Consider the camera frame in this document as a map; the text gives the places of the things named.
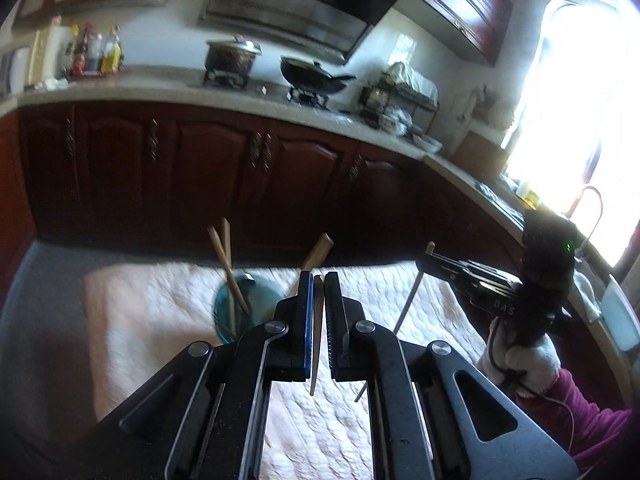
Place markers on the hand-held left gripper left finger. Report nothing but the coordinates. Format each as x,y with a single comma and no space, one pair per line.
306,330

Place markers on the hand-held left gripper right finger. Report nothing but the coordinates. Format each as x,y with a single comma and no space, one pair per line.
332,330

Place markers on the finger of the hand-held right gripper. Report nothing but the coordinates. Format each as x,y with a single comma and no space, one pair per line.
450,272

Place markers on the wooden chopstick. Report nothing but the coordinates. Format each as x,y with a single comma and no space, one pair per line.
316,360
407,305
227,240
317,252
225,260

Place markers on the teal glass cup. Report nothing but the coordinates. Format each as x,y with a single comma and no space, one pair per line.
225,312

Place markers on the person's right forearm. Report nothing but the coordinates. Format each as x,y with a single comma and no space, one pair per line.
590,425

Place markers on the person's right hand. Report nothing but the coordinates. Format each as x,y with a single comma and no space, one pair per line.
530,360

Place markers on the curved metal faucet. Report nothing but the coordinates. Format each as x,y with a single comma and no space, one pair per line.
599,210

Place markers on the pale plastic object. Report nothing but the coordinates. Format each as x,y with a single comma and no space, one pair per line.
620,315

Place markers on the tan cutting board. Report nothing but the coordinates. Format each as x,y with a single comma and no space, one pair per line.
480,155

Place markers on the pink quilted table cover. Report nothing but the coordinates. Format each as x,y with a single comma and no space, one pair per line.
150,310

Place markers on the bright window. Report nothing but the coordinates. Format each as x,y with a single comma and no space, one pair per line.
565,110

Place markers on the metal dish rack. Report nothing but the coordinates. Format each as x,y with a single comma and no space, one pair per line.
400,95

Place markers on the dark wooden base cabinets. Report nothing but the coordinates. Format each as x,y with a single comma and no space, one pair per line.
150,170

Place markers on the black stove burner grate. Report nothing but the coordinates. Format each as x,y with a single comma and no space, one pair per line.
307,97
225,79

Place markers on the black wok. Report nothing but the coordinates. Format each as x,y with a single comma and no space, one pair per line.
310,76

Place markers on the brown pot with lid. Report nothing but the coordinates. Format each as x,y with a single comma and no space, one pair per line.
232,55

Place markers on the steel range hood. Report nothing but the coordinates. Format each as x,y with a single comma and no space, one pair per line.
300,5

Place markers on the yellow oil bottle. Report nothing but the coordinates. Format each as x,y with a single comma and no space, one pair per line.
111,52

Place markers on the dark sauce bottle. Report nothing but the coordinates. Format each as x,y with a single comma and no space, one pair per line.
80,55

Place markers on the red wooden wall cabinet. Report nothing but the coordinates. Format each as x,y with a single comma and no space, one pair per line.
460,0

